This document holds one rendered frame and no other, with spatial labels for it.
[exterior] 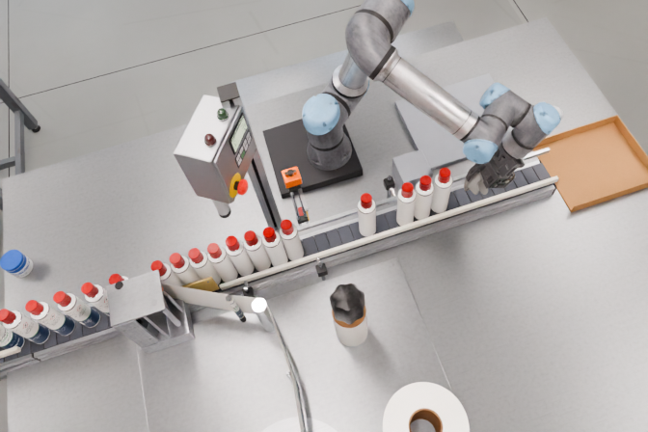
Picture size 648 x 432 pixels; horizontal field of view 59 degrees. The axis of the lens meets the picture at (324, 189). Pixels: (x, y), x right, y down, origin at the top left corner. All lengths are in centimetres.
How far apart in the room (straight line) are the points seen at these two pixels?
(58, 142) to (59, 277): 156
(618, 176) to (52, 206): 188
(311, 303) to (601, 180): 100
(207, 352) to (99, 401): 34
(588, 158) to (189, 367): 140
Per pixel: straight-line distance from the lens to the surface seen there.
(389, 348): 166
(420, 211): 174
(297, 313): 170
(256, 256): 165
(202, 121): 132
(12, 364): 195
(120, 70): 366
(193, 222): 194
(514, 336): 176
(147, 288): 154
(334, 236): 177
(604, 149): 211
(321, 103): 178
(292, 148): 198
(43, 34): 412
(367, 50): 142
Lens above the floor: 248
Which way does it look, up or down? 60 degrees down
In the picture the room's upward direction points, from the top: 10 degrees counter-clockwise
